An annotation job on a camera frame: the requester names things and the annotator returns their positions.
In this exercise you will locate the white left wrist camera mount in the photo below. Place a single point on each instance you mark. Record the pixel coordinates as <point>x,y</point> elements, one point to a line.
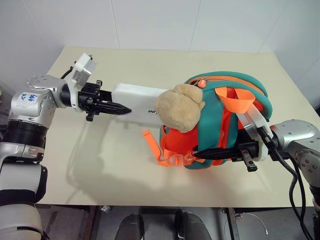
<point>83,65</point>

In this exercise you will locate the orange and green backpack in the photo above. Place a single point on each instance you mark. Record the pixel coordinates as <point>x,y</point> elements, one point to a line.
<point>212,117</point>

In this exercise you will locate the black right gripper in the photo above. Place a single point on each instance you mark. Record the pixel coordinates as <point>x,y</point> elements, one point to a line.
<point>246,150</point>

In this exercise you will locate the black metal table frame bar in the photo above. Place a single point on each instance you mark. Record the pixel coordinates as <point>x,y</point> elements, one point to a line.
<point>230,223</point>
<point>93,223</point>

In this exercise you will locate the white sticker with blue writing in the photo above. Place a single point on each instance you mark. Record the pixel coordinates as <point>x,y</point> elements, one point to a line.
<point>27,98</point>

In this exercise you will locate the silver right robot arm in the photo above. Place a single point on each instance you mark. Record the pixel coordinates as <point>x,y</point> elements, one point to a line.
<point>295,132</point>

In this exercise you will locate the white rectangular box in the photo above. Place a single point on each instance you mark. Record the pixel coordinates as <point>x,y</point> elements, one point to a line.
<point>135,100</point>

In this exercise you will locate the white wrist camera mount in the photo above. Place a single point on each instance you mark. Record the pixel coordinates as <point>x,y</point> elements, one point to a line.
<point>257,117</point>
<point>83,65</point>

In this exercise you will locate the tan plush animal head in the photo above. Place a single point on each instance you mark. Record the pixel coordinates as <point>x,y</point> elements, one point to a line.
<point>178,107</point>

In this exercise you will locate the dark rounded shape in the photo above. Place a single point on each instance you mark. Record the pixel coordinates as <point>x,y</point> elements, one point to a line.
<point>188,225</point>
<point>130,227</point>

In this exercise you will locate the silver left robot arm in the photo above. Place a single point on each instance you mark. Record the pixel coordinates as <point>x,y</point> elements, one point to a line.
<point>47,87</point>

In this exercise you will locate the small metal bracket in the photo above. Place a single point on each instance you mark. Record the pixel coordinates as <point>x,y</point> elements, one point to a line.
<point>105,209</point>

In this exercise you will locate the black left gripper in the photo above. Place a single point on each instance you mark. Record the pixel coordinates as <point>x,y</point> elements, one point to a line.
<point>88,98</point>

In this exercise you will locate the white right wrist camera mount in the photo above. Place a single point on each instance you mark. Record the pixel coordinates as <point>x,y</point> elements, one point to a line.
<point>257,117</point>

